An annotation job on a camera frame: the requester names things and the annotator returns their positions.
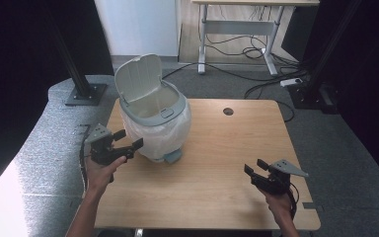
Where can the white panel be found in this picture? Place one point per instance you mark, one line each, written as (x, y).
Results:
(138, 26)

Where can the black metal stand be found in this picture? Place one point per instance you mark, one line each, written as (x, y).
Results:
(319, 75)
(79, 82)

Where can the white power strip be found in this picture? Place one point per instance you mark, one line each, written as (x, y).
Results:
(291, 82)

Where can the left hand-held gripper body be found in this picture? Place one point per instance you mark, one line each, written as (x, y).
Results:
(103, 153)

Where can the person's left hand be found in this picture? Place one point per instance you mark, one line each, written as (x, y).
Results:
(98, 176)

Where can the black box under desk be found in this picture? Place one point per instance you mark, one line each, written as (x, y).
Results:
(299, 33)

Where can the white desk with metal legs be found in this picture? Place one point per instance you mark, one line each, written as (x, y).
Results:
(240, 27)

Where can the person's right hand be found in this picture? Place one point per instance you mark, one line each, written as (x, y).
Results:
(281, 207)

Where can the clear plastic bin liner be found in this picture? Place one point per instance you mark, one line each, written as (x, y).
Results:
(164, 138)

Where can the white and grey trash can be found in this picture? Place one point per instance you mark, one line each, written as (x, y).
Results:
(154, 105)

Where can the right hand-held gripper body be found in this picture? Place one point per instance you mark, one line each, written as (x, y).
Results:
(274, 182)

